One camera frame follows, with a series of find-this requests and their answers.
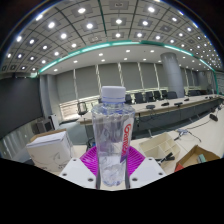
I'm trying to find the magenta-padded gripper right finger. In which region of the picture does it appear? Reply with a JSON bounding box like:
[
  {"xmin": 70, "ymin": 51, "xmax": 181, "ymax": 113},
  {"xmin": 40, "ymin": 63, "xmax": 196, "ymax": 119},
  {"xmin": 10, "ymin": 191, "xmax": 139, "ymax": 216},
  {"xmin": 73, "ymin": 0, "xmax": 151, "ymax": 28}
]
[{"xmin": 126, "ymin": 145, "xmax": 167, "ymax": 188}]

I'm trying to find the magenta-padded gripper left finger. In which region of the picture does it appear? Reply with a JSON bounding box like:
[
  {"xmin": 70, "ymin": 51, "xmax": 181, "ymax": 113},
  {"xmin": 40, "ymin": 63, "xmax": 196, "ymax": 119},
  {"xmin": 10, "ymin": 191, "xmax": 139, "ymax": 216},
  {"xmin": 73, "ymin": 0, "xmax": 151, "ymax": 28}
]
[{"xmin": 59, "ymin": 145, "xmax": 100, "ymax": 189}]

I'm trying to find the clear plastic water bottle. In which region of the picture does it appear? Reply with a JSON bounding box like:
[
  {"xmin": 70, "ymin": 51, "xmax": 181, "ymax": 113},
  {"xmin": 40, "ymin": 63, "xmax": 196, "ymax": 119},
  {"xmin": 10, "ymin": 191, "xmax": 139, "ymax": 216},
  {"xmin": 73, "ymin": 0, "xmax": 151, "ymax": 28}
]
[{"xmin": 91, "ymin": 85, "xmax": 137, "ymax": 188}]

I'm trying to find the beige divided organizer tray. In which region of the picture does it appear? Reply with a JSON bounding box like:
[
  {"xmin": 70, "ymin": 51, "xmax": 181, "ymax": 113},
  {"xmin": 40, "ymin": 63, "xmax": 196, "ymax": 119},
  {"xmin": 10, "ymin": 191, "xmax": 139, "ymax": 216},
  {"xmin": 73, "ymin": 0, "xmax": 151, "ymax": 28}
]
[{"xmin": 138, "ymin": 132, "xmax": 182, "ymax": 161}]

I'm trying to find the black clip in tray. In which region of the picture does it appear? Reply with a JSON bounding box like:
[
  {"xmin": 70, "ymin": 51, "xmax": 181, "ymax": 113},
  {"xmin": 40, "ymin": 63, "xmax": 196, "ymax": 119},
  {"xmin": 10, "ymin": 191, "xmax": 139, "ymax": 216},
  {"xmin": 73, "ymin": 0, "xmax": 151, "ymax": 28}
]
[{"xmin": 159, "ymin": 152, "xmax": 176, "ymax": 165}]

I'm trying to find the white carton box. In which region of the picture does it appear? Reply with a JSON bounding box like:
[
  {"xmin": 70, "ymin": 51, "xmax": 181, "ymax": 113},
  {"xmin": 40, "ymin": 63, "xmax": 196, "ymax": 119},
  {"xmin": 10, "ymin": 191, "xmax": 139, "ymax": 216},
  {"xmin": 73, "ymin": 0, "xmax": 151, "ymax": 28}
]
[{"xmin": 25, "ymin": 129, "xmax": 75, "ymax": 174}]

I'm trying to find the long curved conference desk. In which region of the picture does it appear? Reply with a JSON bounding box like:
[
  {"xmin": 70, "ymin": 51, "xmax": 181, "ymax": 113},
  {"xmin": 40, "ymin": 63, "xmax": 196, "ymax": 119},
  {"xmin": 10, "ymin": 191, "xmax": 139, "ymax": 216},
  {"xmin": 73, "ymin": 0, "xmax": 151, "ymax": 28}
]
[{"xmin": 77, "ymin": 94, "xmax": 224, "ymax": 134}]

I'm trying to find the open cardboard box red side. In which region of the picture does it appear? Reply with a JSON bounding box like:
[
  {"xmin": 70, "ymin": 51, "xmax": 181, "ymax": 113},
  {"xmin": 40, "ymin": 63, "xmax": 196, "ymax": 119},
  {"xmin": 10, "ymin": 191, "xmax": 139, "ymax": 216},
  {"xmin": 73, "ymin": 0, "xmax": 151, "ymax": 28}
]
[{"xmin": 174, "ymin": 144, "xmax": 221, "ymax": 169}]

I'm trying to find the teal eraser block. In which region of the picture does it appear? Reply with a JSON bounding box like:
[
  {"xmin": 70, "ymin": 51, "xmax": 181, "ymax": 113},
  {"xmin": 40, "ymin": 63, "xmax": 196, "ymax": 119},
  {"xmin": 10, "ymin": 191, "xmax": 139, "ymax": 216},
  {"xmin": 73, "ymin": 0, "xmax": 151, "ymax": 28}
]
[{"xmin": 197, "ymin": 153, "xmax": 207, "ymax": 164}]

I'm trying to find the row of black office chairs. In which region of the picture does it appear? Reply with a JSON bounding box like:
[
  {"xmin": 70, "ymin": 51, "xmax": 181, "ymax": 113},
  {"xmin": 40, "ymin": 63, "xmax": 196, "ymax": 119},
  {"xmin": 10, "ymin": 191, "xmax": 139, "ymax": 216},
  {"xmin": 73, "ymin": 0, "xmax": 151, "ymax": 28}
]
[{"xmin": 76, "ymin": 89, "xmax": 208, "ymax": 116}]

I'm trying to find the round grey column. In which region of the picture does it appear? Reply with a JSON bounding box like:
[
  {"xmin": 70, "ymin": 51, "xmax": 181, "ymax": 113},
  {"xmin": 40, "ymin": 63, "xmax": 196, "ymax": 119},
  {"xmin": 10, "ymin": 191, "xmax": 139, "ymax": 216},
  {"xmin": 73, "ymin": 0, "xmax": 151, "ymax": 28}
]
[{"xmin": 160, "ymin": 52, "xmax": 185, "ymax": 98}]

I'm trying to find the group of ceiling lights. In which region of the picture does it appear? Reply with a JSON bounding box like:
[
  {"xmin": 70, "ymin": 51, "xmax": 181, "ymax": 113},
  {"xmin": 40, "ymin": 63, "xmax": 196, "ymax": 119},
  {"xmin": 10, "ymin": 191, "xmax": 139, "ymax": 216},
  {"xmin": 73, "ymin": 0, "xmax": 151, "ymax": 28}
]
[{"xmin": 3, "ymin": 0, "xmax": 224, "ymax": 73}]

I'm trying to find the thin dark cable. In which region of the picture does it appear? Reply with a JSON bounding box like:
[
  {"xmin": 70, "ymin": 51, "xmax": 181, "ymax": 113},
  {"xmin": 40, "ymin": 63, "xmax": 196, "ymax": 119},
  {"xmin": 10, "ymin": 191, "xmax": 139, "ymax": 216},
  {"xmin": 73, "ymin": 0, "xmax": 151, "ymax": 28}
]
[{"xmin": 173, "ymin": 128, "xmax": 203, "ymax": 143}]

